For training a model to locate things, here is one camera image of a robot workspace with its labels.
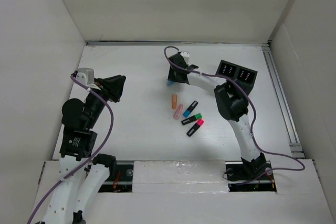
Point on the green cap black highlighter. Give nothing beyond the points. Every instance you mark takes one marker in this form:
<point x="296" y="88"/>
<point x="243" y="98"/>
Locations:
<point x="191" y="119"/>

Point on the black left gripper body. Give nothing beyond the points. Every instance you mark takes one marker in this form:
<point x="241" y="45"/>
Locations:
<point x="106" y="90"/>

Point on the aluminium rail right edge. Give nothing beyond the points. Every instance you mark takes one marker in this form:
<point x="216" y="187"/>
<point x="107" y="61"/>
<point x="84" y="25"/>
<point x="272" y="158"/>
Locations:
<point x="293" y="138"/>

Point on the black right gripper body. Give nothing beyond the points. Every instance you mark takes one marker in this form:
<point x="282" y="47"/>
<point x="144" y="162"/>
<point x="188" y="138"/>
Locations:
<point x="172" y="75"/>

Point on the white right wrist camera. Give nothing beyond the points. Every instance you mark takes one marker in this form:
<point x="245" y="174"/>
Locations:
<point x="185" y="55"/>

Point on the red cap black highlighter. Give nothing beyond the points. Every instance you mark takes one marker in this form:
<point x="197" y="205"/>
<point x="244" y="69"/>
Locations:
<point x="195" y="127"/>

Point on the aluminium rail edge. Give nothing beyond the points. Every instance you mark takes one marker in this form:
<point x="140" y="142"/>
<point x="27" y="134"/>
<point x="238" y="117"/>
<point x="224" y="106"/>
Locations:
<point x="164" y="43"/>
<point x="293" y="138"/>

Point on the blue cap black highlighter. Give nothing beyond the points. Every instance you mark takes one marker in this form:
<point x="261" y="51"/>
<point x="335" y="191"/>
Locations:
<point x="188" y="111"/>

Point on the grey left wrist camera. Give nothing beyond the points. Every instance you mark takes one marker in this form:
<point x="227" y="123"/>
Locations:
<point x="84" y="77"/>

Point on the black two-compartment organizer box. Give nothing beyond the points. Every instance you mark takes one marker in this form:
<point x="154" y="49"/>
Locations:
<point x="243" y="76"/>

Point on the orange highlighter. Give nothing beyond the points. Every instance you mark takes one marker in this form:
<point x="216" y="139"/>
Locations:
<point x="174" y="98"/>

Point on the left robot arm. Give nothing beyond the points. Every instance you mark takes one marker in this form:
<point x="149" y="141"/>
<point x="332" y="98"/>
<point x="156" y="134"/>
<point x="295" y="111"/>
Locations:
<point x="82" y="168"/>

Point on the aluminium rail back edge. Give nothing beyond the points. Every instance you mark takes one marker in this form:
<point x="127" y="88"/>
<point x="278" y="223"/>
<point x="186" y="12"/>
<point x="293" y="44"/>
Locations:
<point x="164" y="43"/>

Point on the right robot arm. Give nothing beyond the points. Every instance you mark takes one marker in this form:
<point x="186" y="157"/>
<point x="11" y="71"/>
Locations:
<point x="230" y="86"/>

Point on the pink highlighter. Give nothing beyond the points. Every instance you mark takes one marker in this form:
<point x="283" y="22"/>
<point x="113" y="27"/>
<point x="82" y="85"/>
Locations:
<point x="178" y="112"/>

